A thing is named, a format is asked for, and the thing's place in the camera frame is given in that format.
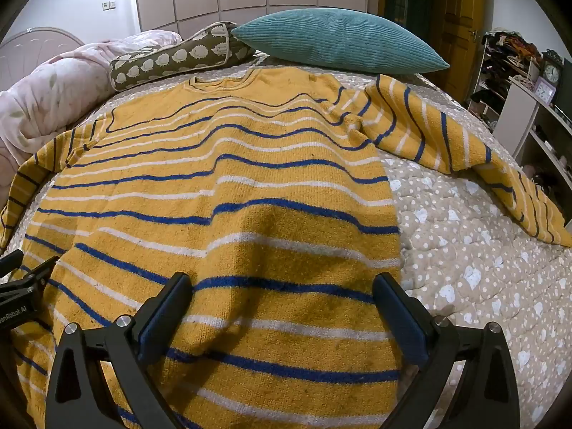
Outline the dark ornate clock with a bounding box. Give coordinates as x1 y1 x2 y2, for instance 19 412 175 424
542 49 564 85

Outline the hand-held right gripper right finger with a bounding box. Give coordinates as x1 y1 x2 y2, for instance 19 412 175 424
372 272 521 429

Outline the yellow striped sweater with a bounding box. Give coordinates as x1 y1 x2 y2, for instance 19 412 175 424
0 68 572 429

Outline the beige dotted quilt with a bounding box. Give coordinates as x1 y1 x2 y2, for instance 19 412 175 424
0 54 572 429

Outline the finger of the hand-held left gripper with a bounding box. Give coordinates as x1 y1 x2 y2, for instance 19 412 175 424
0 256 60 300
0 249 24 274

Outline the wooden door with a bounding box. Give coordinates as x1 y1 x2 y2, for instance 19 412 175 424
429 0 485 77

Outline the white shelf cabinet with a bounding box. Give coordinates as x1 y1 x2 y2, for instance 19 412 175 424
492 76 572 215

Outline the olive patterned pillow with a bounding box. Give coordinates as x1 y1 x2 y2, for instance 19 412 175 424
109 21 256 91

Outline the pink floral comforter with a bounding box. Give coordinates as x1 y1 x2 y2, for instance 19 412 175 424
0 29 183 206

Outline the teal corduroy pillow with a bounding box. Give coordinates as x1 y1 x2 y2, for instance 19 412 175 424
230 9 450 75

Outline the cluttered clothes rack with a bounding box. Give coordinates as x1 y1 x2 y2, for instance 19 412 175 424
467 30 543 117

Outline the pink headboard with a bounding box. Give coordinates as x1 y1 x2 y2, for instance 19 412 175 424
0 27 85 77

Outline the small pink clock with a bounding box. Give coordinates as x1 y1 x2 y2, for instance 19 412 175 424
534 76 557 103

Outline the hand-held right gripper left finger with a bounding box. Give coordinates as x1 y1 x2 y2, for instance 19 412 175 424
45 272 194 429

